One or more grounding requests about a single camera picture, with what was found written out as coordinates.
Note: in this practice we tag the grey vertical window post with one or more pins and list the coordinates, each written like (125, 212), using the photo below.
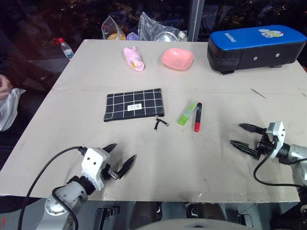
(195, 20)

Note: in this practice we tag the pink soft toy pouch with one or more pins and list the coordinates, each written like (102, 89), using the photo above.
(133, 58)

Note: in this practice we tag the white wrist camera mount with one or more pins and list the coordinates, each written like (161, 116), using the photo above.
(278, 134)
(93, 164)

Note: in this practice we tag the blue and black padded box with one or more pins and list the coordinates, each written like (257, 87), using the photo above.
(256, 48)

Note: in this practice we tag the black metal bracket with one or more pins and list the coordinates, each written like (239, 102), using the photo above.
(104, 215)
(247, 221)

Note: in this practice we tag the light grey rounded robot body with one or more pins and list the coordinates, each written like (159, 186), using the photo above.
(192, 225)

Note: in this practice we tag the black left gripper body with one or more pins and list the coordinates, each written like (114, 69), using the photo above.
(107, 173)

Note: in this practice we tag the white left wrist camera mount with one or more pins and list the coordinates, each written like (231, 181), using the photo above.
(93, 164)

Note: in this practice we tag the clear crumpled plastic bag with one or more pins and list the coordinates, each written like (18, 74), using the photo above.
(153, 27)

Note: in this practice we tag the bystander bare hand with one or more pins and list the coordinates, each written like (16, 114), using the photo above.
(4, 87)

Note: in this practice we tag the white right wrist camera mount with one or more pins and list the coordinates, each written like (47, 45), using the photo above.
(278, 134)

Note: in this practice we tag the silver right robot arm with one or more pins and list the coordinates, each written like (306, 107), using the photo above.
(295, 155)

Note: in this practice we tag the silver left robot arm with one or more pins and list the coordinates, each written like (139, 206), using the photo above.
(64, 197)

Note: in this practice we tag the pink plastic bowl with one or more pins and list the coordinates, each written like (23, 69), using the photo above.
(177, 59)

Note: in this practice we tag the red and black marker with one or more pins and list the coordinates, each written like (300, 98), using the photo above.
(198, 117)

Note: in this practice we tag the bystander dark sleeve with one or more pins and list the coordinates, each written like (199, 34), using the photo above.
(26, 72)

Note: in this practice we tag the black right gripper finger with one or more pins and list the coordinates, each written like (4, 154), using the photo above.
(253, 129)
(244, 146)

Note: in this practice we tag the green highlighter pen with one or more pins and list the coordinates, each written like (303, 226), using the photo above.
(187, 114)

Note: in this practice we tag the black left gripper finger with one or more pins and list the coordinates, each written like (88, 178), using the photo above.
(126, 165)
(110, 147)

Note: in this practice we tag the black checkered pencil pouch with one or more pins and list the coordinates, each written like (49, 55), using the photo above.
(133, 105)

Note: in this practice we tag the plastic bag with yellow contents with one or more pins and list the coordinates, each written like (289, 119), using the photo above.
(114, 30)

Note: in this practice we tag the shiny metal bowl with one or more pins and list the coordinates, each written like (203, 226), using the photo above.
(166, 37)

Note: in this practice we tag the bystander white garment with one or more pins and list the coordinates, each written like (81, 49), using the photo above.
(8, 107)

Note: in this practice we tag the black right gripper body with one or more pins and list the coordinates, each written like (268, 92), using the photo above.
(265, 145)

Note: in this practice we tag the clear water bottle red cap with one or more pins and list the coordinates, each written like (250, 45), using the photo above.
(66, 49)

